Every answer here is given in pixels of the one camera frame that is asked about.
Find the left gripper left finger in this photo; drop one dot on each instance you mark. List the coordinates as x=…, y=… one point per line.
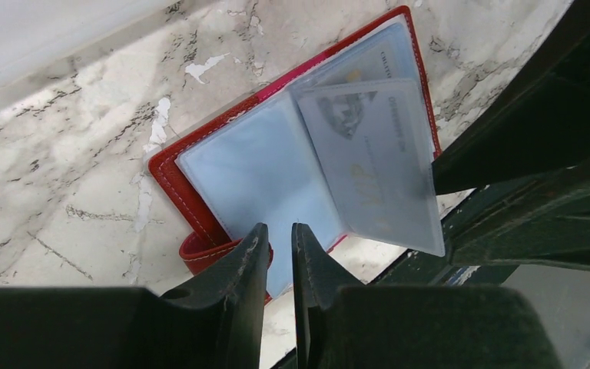
x=213, y=320

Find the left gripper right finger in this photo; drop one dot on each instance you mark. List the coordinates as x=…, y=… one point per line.
x=343, y=323

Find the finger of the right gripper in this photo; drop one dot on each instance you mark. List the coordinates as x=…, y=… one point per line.
x=526, y=162

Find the silver card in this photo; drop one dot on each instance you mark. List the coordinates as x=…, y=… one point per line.
x=372, y=141

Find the red leather card holder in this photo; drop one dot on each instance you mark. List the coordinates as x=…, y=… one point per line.
x=256, y=163

